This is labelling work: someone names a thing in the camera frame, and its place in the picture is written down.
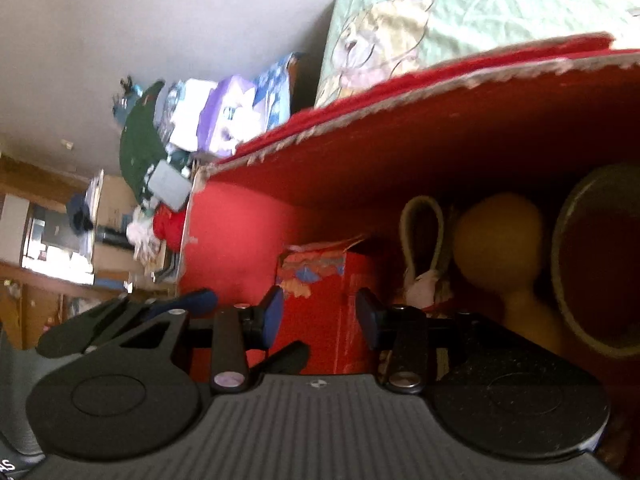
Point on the white and red doll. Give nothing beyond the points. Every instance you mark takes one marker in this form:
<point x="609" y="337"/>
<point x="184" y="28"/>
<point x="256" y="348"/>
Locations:
<point x="425" y="285"/>

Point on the blue floral box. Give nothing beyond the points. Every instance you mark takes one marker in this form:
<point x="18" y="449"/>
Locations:
<point x="272" y="95"/>

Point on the purple tissue pack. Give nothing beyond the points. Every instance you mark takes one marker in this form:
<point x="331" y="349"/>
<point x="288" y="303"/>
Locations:
<point x="220" y="115"/>

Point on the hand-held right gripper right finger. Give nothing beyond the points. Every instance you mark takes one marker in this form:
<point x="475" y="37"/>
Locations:
<point x="367" y="320"/>

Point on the dark blue cloth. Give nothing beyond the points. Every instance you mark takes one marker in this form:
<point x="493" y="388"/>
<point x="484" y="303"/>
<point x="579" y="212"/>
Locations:
<point x="80" y="212"/>

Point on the grey power bank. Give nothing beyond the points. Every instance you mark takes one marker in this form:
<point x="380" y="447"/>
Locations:
<point x="170" y="185"/>

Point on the small red floral gift box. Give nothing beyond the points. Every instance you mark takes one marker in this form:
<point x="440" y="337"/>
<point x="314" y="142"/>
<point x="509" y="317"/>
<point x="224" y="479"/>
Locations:
<point x="320" y="325"/>

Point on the red plush toy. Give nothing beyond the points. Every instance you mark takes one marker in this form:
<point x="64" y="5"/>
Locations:
<point x="170" y="227"/>

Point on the large red cardboard box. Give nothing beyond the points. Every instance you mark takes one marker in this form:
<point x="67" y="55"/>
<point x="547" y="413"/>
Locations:
<point x="400" y="150"/>

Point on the brown gourd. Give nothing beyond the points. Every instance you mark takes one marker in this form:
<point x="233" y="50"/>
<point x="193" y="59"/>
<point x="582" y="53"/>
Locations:
<point x="500" y="240"/>

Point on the printed packing tape roll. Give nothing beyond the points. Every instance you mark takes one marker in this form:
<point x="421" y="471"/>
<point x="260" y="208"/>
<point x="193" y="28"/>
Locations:
<point x="560" y="260"/>

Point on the wooden cabinet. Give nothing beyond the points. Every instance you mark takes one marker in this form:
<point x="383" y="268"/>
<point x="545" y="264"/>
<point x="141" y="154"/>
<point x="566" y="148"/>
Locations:
<point x="15" y="175"/>

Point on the printed pastel bed sheet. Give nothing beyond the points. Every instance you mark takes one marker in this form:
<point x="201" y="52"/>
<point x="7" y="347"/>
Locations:
<point x="475" y="10"/>

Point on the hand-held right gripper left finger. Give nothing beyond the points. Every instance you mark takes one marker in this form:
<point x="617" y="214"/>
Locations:
<point x="272" y="317"/>

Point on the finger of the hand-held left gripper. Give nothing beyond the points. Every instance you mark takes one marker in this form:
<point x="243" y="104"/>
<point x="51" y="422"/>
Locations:
<point x="192" y="302"/>
<point x="285" y="357"/>

